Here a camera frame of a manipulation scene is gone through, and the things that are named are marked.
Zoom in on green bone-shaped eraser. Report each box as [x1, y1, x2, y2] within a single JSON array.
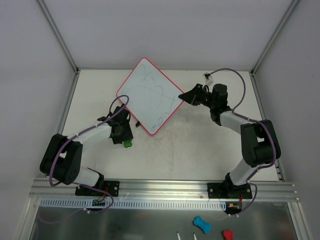
[[123, 139, 133, 148]]

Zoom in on pink-framed whiteboard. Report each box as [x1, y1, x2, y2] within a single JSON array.
[[116, 57, 184, 136]]

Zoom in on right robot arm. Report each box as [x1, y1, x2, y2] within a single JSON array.
[[179, 83, 281, 199]]

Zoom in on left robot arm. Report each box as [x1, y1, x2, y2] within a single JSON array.
[[39, 105, 133, 195]]

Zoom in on lower black board clip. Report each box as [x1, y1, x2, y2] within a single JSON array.
[[135, 121, 141, 128]]

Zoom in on blue bone-shaped eraser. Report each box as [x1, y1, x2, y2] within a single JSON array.
[[193, 216, 212, 234]]

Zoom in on red bone-shaped eraser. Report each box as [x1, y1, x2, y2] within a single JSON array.
[[222, 230, 234, 240]]

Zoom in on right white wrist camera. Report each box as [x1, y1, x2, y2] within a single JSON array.
[[202, 72, 214, 86]]

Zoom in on right aluminium frame post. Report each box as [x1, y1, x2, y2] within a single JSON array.
[[250, 0, 301, 76]]

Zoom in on aluminium frame post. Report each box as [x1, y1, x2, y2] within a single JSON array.
[[34, 0, 80, 75], [250, 0, 301, 76]]

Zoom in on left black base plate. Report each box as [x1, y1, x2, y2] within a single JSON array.
[[75, 179, 120, 197]]

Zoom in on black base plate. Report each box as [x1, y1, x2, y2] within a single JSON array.
[[75, 179, 120, 197], [207, 182, 253, 200]]

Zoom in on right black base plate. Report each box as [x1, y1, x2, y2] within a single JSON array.
[[207, 182, 253, 200]]

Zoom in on aluminium mounting rail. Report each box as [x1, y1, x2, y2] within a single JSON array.
[[29, 177, 301, 202]]

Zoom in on slotted white cable duct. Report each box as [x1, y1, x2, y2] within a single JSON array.
[[39, 197, 227, 211]]

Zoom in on left aluminium frame post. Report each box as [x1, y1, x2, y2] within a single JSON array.
[[34, 0, 80, 75]]

